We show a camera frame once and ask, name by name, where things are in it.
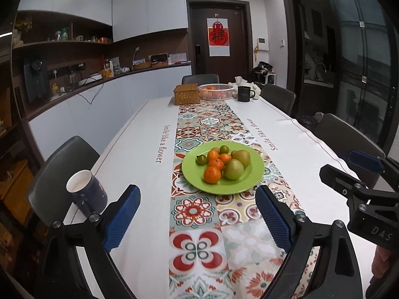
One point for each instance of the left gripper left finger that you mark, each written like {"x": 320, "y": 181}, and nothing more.
{"x": 63, "y": 274}

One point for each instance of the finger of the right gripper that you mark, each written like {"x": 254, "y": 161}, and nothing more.
{"x": 344, "y": 184}
{"x": 387, "y": 167}

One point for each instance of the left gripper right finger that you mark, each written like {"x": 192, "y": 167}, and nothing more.
{"x": 336, "y": 273}

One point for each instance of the yellow-green pear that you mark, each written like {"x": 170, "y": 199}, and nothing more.
{"x": 243, "y": 156}

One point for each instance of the green apple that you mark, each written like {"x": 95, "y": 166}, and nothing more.
{"x": 233, "y": 170}

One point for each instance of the small orange mandarin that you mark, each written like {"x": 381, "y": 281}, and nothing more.
{"x": 225, "y": 158}

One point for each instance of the small green tomato back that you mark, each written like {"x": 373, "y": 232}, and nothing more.
{"x": 224, "y": 149}

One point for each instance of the small green tomato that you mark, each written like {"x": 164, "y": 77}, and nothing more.
{"x": 224, "y": 149}
{"x": 201, "y": 159}

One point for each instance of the orange mandarin back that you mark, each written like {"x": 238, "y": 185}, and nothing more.
{"x": 212, "y": 155}

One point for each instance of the small green tomato front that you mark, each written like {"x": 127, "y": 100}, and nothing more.
{"x": 201, "y": 159}

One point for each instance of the white kitchen counter cabinet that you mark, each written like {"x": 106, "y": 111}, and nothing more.
{"x": 98, "y": 113}

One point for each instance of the person's right hand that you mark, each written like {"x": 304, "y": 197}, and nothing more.
{"x": 380, "y": 262}

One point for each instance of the grey chair right near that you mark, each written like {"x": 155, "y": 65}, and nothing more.
{"x": 341, "y": 138}

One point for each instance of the grey chair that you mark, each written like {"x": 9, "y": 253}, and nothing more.
{"x": 281, "y": 98}
{"x": 341, "y": 138}
{"x": 47, "y": 194}

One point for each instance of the grey chair left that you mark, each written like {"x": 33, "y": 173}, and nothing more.
{"x": 47, "y": 194}

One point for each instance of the dark blue mug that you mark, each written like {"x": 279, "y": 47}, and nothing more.
{"x": 87, "y": 192}

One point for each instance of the grey chair right far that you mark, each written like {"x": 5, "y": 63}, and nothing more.
{"x": 281, "y": 98}

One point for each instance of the patterned table runner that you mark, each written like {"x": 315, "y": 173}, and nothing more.
{"x": 220, "y": 246}

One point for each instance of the black bag on stool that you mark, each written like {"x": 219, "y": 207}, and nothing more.
{"x": 259, "y": 73}

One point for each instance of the black mug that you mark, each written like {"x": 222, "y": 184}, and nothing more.
{"x": 245, "y": 94}

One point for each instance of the white tissue cloth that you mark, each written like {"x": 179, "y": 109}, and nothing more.
{"x": 242, "y": 82}

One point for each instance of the white intercom panel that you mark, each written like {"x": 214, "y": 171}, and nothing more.
{"x": 262, "y": 44}

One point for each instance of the green plate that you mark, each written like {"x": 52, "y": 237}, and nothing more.
{"x": 193, "y": 172}

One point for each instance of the dark brown door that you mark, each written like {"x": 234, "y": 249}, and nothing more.
{"x": 240, "y": 62}

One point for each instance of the grey chair table end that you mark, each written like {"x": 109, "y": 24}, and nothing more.
{"x": 200, "y": 79}

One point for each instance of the red fu calendar poster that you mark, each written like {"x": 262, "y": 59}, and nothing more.
{"x": 218, "y": 37}

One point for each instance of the wicker basket box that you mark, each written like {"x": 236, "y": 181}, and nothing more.
{"x": 187, "y": 94}

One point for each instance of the black water dispenser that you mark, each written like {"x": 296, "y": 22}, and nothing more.
{"x": 36, "y": 80}

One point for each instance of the white desk lamp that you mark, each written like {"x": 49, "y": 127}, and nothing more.
{"x": 134, "y": 54}

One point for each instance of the white upper cabinets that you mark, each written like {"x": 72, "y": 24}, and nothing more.
{"x": 128, "y": 18}

